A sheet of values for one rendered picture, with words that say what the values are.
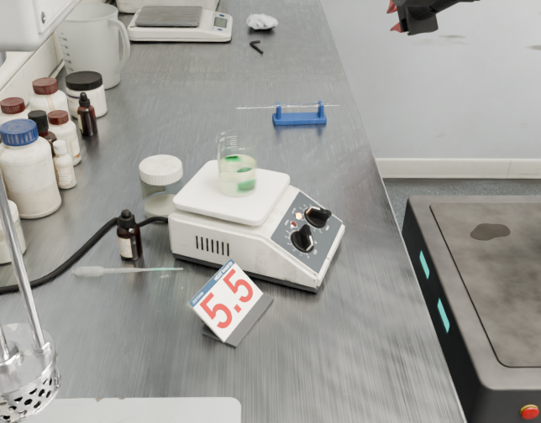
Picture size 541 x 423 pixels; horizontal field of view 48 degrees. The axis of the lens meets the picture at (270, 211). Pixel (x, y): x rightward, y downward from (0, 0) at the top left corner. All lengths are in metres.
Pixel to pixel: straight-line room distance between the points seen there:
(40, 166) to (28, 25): 0.61
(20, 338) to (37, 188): 0.45
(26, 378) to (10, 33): 0.24
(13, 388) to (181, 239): 0.38
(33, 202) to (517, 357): 0.92
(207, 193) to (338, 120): 0.47
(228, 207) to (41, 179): 0.29
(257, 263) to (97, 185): 0.34
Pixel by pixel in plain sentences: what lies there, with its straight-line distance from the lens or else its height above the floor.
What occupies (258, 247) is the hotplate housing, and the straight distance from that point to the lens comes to 0.73.
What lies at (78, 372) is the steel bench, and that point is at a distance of 0.68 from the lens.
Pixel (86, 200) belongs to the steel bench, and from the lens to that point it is 0.95.
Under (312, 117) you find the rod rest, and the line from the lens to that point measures 1.16.
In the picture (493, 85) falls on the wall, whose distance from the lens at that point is 2.46.
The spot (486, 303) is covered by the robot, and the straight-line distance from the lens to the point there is 1.40.
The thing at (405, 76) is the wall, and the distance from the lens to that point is 2.35.
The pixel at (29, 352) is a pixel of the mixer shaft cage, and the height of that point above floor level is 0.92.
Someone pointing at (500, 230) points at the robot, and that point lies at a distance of 1.64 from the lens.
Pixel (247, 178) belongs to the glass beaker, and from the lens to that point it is 0.74.
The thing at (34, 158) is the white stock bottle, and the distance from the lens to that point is 0.88.
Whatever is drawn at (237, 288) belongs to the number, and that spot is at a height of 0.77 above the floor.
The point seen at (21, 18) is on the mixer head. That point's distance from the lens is 0.29.
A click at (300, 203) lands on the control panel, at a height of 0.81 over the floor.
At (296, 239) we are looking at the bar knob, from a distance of 0.74.
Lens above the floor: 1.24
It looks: 34 degrees down
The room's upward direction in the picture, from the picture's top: 1 degrees clockwise
